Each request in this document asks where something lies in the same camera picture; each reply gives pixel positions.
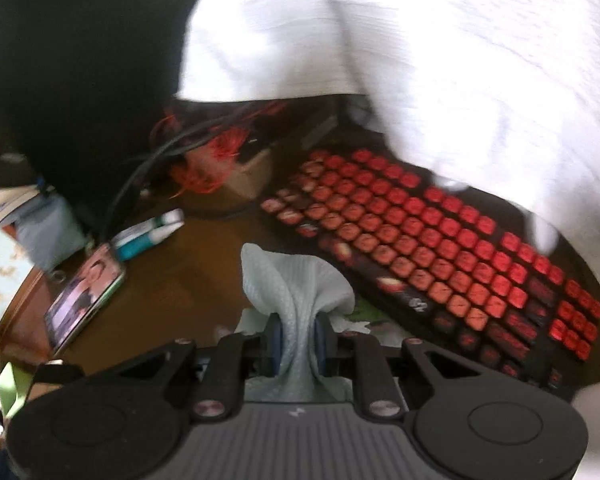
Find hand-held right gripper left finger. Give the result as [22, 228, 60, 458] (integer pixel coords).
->
[85, 312, 283, 420]

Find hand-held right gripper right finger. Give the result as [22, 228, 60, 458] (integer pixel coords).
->
[315, 314, 486, 418]

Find light blue waffle cloth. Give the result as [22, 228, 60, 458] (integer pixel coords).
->
[235, 242, 356, 403]

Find green leaf printed sheet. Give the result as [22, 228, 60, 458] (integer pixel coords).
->
[350, 297, 388, 328]

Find black keyboard red keys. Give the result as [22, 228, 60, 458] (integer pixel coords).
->
[260, 147, 600, 401]

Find teal tube white cap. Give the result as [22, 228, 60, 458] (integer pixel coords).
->
[116, 221, 183, 262]

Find cardboard box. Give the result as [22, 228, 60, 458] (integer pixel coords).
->
[222, 147, 276, 201]

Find smartphone with lit screen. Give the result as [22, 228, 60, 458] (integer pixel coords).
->
[43, 244, 127, 353]

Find pale blue plastic bag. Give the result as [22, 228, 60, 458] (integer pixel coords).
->
[15, 194, 88, 273]

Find bright green cloth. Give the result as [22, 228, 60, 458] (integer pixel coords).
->
[0, 361, 38, 418]

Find white terry towel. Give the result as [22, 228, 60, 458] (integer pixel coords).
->
[172, 0, 600, 311]

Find stack of papers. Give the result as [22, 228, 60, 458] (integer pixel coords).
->
[0, 184, 56, 233]

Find black computer tower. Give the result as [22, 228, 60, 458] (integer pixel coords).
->
[0, 0, 216, 226]

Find orange cable bundle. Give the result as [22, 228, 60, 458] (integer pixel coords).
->
[152, 100, 291, 196]

